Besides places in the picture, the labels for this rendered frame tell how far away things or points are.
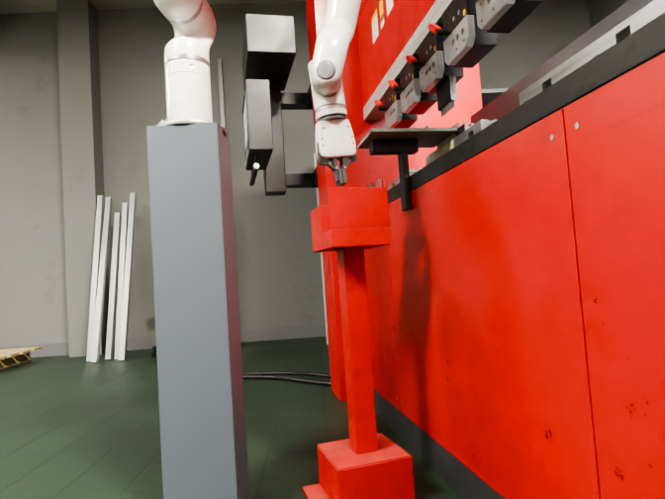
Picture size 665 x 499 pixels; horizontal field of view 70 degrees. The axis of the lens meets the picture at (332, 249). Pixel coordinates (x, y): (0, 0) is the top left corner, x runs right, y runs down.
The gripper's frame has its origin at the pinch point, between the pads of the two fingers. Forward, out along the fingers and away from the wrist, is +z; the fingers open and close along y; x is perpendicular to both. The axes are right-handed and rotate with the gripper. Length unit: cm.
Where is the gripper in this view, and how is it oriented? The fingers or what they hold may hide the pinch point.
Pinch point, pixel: (340, 177)
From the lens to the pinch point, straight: 127.4
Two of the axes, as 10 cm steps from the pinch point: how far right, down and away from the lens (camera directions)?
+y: -9.5, 1.3, -2.9
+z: 1.5, 9.9, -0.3
